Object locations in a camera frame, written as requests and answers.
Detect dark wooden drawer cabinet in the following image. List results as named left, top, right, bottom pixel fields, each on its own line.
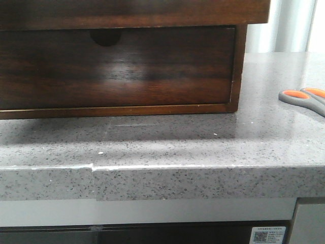
left=0, top=24, right=248, bottom=119

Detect dark glass oven door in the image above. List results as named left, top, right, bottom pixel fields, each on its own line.
left=1, top=221, right=290, bottom=243

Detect dark wooden drawer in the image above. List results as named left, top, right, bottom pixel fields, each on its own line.
left=0, top=27, right=236, bottom=110
left=1, top=1, right=270, bottom=31

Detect grey cabinet door panel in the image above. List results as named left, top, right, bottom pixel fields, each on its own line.
left=289, top=197, right=324, bottom=243

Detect grey orange handled scissors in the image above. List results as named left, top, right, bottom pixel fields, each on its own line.
left=278, top=87, right=324, bottom=117

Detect white QR code sticker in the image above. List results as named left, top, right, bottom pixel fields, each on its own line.
left=249, top=226, right=286, bottom=244

